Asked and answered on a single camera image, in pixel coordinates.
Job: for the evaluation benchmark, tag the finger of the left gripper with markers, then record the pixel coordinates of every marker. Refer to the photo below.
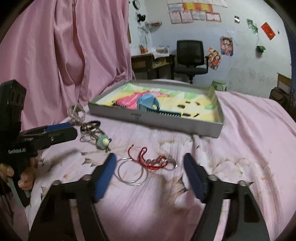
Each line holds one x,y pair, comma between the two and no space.
59,126
46,136

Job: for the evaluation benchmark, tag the black office chair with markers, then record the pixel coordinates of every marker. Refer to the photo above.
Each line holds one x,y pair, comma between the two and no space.
191,60

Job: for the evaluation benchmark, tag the pink curtain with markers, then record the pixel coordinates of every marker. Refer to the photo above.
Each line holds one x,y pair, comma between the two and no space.
64,53

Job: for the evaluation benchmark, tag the cartoon poster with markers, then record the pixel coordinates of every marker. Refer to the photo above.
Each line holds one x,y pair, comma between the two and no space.
214,58
226,45

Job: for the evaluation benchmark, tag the large silver bangle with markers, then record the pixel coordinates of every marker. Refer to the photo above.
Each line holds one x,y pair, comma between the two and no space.
130,173

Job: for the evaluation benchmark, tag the blue smart watch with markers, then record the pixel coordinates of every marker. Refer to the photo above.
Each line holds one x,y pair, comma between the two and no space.
149,104

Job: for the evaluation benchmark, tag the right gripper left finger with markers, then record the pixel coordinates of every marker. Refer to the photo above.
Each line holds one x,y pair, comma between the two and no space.
101,178

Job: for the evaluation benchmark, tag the cartoon poster lower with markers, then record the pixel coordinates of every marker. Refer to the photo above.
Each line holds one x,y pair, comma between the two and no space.
214,58

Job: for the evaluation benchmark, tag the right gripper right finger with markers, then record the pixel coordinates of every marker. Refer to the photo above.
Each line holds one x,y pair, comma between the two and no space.
197,176

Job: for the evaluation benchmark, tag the cartoon poster upper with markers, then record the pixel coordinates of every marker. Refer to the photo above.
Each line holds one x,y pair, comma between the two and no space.
226,45

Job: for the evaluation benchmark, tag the red paper on wall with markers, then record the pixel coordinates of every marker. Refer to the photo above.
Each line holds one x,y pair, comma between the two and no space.
268,30

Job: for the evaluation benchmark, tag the pink floral bedsheet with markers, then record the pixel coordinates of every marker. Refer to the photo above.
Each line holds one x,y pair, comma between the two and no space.
256,144

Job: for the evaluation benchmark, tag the green plastic stool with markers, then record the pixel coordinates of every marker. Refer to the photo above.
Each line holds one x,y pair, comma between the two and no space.
219,85

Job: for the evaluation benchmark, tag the cardboard box by wall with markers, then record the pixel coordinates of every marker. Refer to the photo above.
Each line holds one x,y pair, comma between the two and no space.
281,93

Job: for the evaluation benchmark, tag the wooden desk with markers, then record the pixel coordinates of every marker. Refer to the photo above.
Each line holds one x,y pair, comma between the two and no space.
146,63

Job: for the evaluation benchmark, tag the grey cardboard box tray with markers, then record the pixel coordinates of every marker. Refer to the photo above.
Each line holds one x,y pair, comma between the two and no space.
168,104

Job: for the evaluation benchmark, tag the clear plastic hair claw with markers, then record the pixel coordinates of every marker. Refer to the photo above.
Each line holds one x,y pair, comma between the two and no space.
76,114

